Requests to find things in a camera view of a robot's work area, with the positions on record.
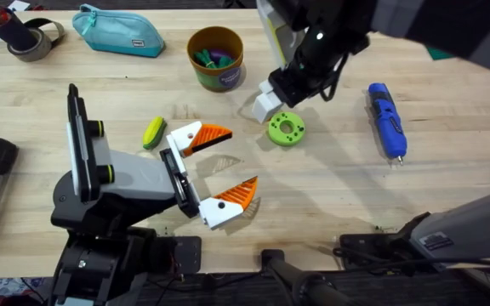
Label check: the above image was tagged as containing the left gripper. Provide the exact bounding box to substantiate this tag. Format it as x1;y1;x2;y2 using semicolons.
50;121;259;233

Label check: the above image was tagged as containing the blue electric screwdriver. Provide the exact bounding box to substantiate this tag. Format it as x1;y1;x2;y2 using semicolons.
366;82;408;167

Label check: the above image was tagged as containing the green disc with holes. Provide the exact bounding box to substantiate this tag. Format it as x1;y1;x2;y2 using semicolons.
267;110;306;148

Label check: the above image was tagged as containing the brown tub with toys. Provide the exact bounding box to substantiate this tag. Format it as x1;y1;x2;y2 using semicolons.
185;25;247;94

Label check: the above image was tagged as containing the right wrist upright plate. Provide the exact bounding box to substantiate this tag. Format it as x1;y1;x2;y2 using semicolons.
255;0;306;71

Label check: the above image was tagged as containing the toy corn cob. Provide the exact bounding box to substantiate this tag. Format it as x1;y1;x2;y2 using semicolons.
142;116;168;151

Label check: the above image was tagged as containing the left wrist upright black plate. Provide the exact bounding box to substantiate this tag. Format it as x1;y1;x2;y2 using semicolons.
66;82;117;203

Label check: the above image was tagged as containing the black stand tube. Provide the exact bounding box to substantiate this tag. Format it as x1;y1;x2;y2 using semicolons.
260;248;359;306

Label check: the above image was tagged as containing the teal zip pouch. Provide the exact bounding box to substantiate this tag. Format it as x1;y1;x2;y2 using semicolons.
71;3;167;59

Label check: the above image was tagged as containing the dark green mat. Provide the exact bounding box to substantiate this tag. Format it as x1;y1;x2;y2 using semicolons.
424;45;455;61

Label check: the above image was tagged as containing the grey tape roll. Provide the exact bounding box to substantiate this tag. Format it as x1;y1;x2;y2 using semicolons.
6;17;66;64

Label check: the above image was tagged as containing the black cup with sticks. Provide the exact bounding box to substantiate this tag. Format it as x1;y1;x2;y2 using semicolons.
0;0;38;53

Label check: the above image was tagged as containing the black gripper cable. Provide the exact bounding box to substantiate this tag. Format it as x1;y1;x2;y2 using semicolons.
317;51;351;103

